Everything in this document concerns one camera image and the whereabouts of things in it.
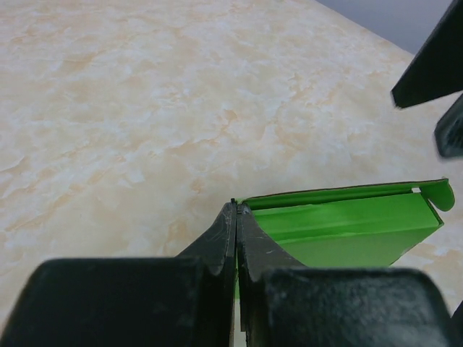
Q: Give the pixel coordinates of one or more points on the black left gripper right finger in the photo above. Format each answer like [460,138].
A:
[285,303]

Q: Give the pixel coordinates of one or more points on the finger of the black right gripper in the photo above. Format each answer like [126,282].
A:
[436,70]
[448,133]

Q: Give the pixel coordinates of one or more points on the green paper box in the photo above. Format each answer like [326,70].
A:
[369,225]

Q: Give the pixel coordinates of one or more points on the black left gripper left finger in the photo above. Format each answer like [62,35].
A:
[186,300]

